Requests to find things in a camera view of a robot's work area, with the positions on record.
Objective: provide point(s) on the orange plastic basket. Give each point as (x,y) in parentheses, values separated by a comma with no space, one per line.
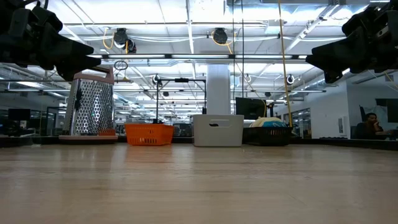
(149,133)

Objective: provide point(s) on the yellow sponge with teal pad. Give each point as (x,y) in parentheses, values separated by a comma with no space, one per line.
(274,124)
(257,121)

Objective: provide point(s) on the black mesh basket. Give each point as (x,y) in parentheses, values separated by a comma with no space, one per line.
(267,137)

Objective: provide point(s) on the white plastic bin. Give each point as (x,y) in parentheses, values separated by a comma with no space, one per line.
(217,133)

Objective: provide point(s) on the black table frame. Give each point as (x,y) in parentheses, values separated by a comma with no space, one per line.
(342,143)

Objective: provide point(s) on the person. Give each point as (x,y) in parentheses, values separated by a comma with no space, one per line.
(368,129)

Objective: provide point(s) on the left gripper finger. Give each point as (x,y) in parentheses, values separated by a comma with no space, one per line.
(74,60)

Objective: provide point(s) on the black computer monitor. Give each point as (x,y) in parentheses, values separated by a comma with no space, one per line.
(248,109)
(18,114)

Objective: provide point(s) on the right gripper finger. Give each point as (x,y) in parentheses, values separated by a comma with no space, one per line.
(335,56)

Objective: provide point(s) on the black metal stand frame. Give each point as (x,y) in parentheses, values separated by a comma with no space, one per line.
(186,80)

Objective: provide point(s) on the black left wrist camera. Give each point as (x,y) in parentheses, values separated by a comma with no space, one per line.
(48,18)

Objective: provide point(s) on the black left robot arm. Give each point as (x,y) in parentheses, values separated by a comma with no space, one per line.
(7,4)

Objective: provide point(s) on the white building pillar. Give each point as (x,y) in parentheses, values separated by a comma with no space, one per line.
(218,90)

